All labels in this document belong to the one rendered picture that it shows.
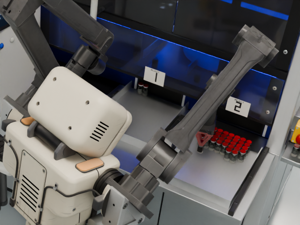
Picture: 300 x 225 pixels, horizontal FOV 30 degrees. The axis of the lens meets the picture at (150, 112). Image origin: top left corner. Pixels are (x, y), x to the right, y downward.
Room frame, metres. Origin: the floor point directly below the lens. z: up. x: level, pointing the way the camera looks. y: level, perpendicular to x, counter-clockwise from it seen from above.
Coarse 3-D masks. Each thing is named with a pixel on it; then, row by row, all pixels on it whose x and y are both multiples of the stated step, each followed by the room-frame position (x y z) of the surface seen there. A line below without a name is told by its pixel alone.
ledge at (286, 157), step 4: (288, 144) 1.74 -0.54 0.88; (292, 144) 1.74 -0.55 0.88; (288, 148) 1.71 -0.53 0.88; (292, 148) 1.72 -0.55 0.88; (284, 152) 1.68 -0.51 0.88; (288, 152) 1.69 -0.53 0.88; (284, 156) 1.66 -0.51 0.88; (288, 156) 1.66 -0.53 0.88; (296, 156) 1.67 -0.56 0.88; (280, 160) 1.65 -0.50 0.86; (284, 160) 1.65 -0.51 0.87; (288, 160) 1.64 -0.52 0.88; (292, 160) 1.64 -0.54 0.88; (296, 160) 1.64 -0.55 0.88; (292, 164) 1.64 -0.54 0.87; (296, 164) 1.63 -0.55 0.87
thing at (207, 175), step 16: (192, 144) 1.64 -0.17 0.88; (192, 160) 1.55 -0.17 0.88; (208, 160) 1.56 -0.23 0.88; (224, 160) 1.58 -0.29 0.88; (256, 160) 1.59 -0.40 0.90; (176, 176) 1.45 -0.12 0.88; (192, 176) 1.46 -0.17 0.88; (208, 176) 1.48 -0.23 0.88; (224, 176) 1.49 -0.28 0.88; (240, 176) 1.50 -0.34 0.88; (192, 192) 1.38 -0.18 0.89; (208, 192) 1.36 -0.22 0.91; (224, 192) 1.41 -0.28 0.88
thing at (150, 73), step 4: (148, 68) 1.86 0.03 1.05; (148, 72) 1.86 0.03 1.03; (152, 72) 1.85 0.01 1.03; (156, 72) 1.85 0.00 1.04; (160, 72) 1.84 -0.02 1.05; (144, 76) 1.87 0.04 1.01; (148, 76) 1.86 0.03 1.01; (152, 76) 1.85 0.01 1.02; (160, 76) 1.84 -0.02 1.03; (164, 76) 1.84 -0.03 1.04; (148, 80) 1.86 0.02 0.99; (152, 80) 1.85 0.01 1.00; (156, 80) 1.85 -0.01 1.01; (160, 80) 1.84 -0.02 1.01; (160, 84) 1.84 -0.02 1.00
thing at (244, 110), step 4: (228, 100) 1.74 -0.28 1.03; (232, 100) 1.73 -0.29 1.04; (236, 100) 1.73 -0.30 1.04; (240, 100) 1.72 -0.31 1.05; (228, 104) 1.74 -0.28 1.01; (232, 104) 1.73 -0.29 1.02; (236, 104) 1.73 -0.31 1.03; (244, 104) 1.72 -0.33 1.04; (248, 104) 1.71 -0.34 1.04; (228, 108) 1.74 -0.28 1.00; (232, 108) 1.73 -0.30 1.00; (236, 108) 1.73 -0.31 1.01; (240, 108) 1.72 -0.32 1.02; (244, 108) 1.72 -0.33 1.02; (248, 108) 1.71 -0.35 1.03; (236, 112) 1.73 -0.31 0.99; (240, 112) 1.72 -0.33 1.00; (244, 112) 1.71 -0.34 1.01; (248, 112) 1.71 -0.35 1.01; (244, 116) 1.71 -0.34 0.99
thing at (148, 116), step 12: (120, 96) 1.88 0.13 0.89; (132, 96) 1.90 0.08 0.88; (144, 96) 1.92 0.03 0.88; (132, 108) 1.82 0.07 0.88; (144, 108) 1.83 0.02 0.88; (156, 108) 1.84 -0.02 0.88; (168, 108) 1.86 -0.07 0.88; (180, 108) 1.87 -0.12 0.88; (132, 120) 1.74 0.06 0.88; (144, 120) 1.75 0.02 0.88; (156, 120) 1.76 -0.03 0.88; (168, 120) 1.78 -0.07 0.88; (132, 132) 1.66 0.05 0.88; (144, 132) 1.67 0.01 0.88; (132, 144) 1.59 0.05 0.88; (144, 144) 1.57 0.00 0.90
